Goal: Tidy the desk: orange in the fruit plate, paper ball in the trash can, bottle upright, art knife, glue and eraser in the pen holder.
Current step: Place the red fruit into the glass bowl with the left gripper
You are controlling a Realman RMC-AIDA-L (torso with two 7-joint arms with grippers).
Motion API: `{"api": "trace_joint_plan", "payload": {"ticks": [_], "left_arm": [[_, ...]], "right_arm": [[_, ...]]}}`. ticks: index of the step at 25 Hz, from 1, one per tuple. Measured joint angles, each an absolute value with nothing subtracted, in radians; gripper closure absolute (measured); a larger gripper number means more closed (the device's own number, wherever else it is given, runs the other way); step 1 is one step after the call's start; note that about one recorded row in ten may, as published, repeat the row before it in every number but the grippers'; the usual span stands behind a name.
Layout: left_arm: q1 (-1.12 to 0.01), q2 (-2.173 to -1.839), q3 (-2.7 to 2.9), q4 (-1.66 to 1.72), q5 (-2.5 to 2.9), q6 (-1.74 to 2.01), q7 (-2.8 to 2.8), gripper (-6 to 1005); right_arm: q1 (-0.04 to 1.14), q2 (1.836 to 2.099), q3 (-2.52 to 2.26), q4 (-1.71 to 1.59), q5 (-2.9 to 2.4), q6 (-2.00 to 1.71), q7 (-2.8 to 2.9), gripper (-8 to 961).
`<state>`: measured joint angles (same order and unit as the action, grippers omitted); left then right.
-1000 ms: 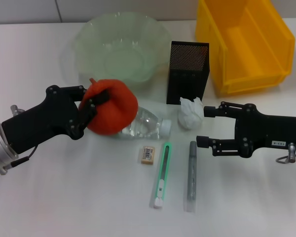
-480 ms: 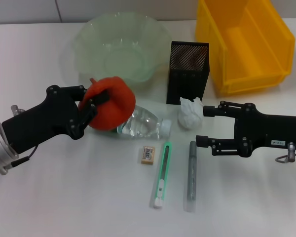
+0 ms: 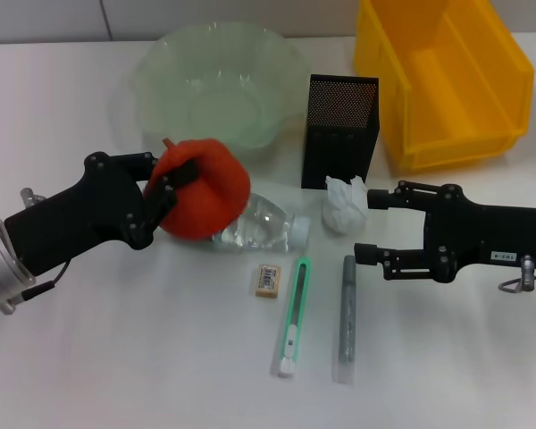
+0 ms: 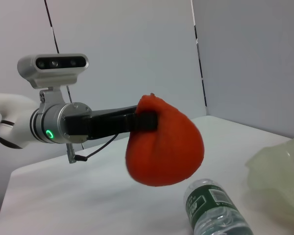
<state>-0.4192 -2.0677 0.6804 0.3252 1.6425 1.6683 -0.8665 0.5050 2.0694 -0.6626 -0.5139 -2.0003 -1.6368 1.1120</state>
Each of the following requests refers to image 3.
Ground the green wavy glass fruit bowl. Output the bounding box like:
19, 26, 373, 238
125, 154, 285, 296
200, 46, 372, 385
133, 24, 312, 163

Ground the arm cable with plug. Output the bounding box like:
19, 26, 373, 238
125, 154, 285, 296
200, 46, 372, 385
498, 255, 536, 294
0, 187, 71, 316

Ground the black mesh pen holder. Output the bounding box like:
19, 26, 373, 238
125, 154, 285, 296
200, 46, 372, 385
300, 73, 380, 191

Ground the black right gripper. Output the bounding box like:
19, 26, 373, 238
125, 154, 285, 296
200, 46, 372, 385
353, 180, 536, 284

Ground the green utility knife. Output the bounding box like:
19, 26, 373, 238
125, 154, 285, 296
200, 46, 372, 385
274, 257, 313, 379

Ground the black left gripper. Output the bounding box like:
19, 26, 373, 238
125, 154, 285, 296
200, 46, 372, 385
4, 151, 200, 277

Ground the clear green-label water bottle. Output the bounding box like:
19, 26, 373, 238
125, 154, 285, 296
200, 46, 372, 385
212, 192, 313, 255

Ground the beige eraser with barcode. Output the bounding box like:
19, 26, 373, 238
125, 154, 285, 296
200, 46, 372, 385
253, 263, 281, 299

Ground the grey marker pen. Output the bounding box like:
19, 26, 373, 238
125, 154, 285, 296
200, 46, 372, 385
331, 254, 357, 388

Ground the orange knitted toy fruit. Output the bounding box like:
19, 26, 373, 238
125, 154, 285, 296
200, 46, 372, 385
143, 137, 253, 243

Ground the left arm cable with plug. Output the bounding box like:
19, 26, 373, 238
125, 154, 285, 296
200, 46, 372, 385
0, 187, 71, 316

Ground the right arm cable with plug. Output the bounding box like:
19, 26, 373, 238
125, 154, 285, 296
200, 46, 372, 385
498, 255, 536, 294

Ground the white paper ball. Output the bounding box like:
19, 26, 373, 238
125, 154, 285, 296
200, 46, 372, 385
320, 175, 371, 236

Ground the yellow plastic storage bin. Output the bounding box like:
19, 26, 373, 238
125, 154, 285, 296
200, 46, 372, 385
353, 0, 536, 175

